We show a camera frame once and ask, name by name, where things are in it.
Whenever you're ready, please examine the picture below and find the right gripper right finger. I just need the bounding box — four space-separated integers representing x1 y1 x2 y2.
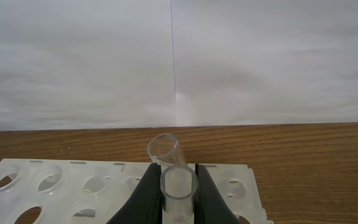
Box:
194 164 241 224

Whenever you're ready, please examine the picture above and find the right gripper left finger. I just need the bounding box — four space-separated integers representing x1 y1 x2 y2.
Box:
106 162 163 224

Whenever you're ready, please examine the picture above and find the white test tube rack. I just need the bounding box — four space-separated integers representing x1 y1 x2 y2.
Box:
0 157 275 224

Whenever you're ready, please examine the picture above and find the clear test tube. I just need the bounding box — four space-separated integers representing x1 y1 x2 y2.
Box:
146 133 188 172
159 164 199 224

